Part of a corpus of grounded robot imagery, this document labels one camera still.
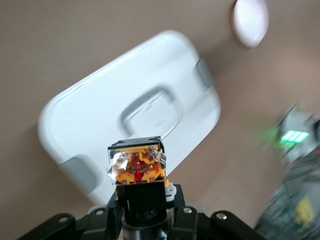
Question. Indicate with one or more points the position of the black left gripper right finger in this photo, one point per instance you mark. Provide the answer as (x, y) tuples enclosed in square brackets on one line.
[(192, 225)]

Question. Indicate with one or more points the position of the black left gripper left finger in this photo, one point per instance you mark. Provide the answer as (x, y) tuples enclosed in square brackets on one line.
[(100, 225)]

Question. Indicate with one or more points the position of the orange push-button switch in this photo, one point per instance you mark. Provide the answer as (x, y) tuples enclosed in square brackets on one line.
[(137, 167)]

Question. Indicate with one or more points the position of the white lidded box grey latches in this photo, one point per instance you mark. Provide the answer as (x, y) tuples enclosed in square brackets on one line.
[(105, 95)]

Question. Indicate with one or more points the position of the pink round plate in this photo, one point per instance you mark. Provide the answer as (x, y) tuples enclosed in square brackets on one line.
[(250, 22)]

